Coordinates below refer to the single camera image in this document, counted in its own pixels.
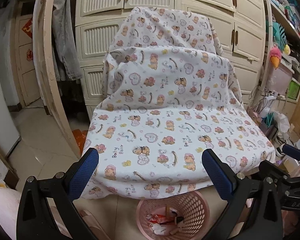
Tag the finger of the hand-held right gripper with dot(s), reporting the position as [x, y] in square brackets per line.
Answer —
[280, 171]
[292, 151]

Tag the pink plush toy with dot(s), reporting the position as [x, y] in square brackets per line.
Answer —
[275, 57]

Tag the pink translucent storage box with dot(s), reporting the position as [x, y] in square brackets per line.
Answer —
[280, 82]

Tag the brown snack wrapper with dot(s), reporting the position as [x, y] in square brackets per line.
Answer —
[168, 211]

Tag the red snack wrapper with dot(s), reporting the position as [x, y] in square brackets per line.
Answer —
[160, 219]

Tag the white tissue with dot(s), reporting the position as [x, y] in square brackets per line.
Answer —
[160, 229]

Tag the green plastic box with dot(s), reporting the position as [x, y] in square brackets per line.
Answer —
[293, 91]

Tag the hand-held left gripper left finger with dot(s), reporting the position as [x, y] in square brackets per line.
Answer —
[83, 172]

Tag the cream door with red decorations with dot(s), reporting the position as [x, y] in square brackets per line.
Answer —
[27, 62]

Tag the bear print white blanket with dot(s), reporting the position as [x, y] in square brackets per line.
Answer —
[165, 120]

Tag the pink plastic mesh basket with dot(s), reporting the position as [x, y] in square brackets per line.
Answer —
[197, 205]

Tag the yellow plush toy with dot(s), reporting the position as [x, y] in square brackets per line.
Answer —
[286, 50]

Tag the white refrigerator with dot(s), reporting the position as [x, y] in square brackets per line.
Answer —
[2, 110]

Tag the hanging grey jeans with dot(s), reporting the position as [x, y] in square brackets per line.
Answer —
[65, 42]

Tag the white plastic bag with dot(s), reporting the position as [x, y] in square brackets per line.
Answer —
[282, 123]

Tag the black cylindrical tube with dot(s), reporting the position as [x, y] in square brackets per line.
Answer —
[179, 220]

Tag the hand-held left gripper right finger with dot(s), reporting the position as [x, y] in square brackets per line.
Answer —
[218, 175]

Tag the orange plastic item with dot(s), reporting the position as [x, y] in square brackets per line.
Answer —
[79, 140]

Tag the cream wooden wardrobe door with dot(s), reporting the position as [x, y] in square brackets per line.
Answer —
[52, 80]

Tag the cluttered storage shelf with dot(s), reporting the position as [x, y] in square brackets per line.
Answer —
[287, 17]

